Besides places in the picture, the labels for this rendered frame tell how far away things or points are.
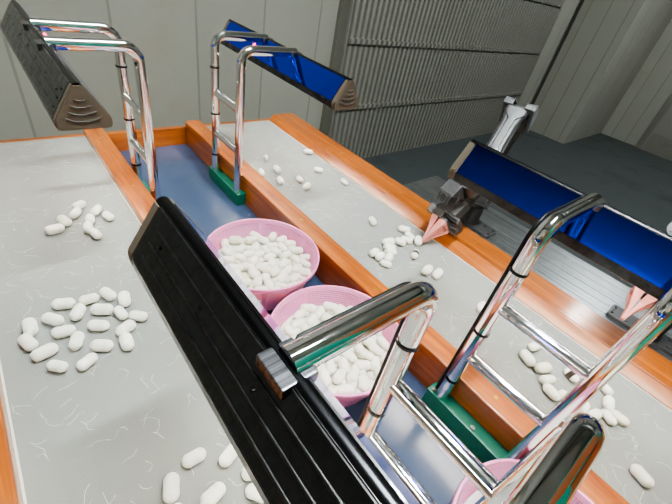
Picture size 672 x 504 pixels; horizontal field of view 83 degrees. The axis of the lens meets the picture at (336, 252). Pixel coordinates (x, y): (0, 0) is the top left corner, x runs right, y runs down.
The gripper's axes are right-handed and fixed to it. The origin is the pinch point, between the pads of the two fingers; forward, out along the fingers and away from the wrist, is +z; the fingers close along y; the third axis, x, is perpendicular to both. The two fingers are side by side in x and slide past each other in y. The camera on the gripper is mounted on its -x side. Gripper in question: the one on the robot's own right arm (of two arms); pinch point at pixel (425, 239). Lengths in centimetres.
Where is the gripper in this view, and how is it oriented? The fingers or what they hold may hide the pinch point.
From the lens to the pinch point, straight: 109.2
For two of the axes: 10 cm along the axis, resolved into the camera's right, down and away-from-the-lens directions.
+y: 6.1, 5.7, -5.5
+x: 3.7, 4.1, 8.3
